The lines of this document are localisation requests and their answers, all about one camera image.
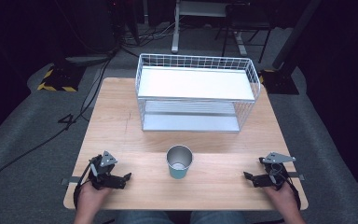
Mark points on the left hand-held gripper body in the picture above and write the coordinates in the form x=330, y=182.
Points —
x=101, y=175

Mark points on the black yellow striped stand base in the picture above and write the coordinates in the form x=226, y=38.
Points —
x=60, y=77
x=279, y=82

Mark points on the person's left leg in jeans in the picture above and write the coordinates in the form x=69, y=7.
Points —
x=146, y=217

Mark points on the white desk frame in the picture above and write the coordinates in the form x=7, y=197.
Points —
x=176, y=28

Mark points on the black chair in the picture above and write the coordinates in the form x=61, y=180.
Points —
x=245, y=18

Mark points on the person's right hand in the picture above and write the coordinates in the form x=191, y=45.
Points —
x=282, y=197

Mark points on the black slanted stand pole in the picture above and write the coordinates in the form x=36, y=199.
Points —
x=295, y=34

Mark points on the teal metal cup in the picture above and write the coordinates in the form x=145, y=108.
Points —
x=179, y=163

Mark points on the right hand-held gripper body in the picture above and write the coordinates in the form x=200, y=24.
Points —
x=275, y=174

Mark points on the person's right leg in jeans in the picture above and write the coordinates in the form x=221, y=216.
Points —
x=217, y=217

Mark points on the person's left hand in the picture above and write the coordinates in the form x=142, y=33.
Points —
x=90, y=195

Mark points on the grey table edge bracket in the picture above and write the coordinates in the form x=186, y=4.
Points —
x=70, y=180
x=296, y=176

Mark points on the person's leg in jeans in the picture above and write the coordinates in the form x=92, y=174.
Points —
x=217, y=217
x=146, y=217

